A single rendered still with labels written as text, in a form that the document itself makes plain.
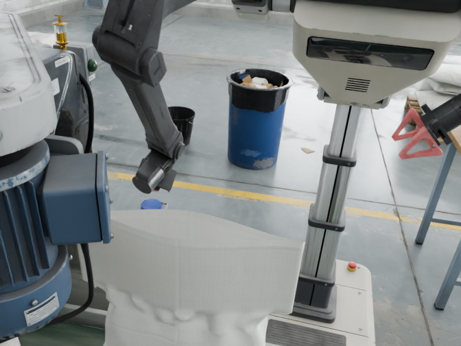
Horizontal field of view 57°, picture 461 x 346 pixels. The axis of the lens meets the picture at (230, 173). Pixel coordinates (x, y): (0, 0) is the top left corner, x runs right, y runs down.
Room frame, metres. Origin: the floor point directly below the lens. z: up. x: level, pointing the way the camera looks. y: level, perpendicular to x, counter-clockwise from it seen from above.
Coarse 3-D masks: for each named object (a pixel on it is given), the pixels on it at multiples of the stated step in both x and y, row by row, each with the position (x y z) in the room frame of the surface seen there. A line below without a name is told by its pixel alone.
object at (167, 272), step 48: (144, 240) 0.67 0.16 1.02; (192, 240) 0.75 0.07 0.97; (240, 240) 0.71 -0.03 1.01; (288, 240) 0.68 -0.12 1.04; (144, 288) 0.67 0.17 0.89; (192, 288) 0.65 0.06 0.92; (240, 288) 0.66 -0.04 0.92; (288, 288) 0.67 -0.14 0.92; (144, 336) 0.66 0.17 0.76; (192, 336) 0.64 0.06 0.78; (240, 336) 0.65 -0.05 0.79
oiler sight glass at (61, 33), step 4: (56, 28) 0.90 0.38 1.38; (60, 28) 0.90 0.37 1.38; (64, 28) 0.90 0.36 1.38; (56, 32) 0.90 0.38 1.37; (60, 32) 0.90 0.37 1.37; (64, 32) 0.90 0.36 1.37; (56, 36) 0.90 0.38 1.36; (60, 36) 0.90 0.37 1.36; (64, 36) 0.90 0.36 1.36; (56, 40) 0.90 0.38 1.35; (60, 40) 0.90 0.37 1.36; (64, 40) 0.90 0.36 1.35; (68, 40) 0.91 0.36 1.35
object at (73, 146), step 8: (48, 136) 0.53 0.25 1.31; (56, 136) 0.53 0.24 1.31; (48, 144) 0.52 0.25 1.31; (56, 144) 0.52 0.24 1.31; (64, 144) 0.52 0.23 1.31; (72, 144) 0.52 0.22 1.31; (80, 144) 0.52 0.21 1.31; (56, 152) 0.52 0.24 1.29; (64, 152) 0.52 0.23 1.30; (72, 152) 0.52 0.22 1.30; (80, 152) 0.52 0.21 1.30
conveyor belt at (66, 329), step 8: (48, 328) 0.97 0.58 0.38; (56, 328) 0.97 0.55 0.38; (64, 328) 0.97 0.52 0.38; (72, 328) 0.97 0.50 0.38; (80, 328) 0.98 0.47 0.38; (88, 328) 0.98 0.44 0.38; (96, 328) 0.98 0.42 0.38; (24, 336) 0.93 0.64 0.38; (32, 336) 0.93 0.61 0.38; (40, 336) 0.93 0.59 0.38; (48, 336) 0.93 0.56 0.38; (56, 336) 0.94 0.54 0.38; (64, 336) 0.94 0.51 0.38; (72, 336) 0.94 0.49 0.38; (80, 336) 0.94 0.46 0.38; (88, 336) 0.94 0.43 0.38; (96, 336) 0.95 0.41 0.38; (104, 336) 0.95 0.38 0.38; (24, 344) 0.90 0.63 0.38; (32, 344) 0.90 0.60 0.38; (40, 344) 0.90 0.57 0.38; (48, 344) 0.91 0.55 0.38; (56, 344) 0.91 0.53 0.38; (64, 344) 0.91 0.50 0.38; (72, 344) 0.91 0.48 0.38; (80, 344) 0.91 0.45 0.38; (88, 344) 0.92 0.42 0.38; (96, 344) 0.92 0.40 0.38; (104, 344) 0.92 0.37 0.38
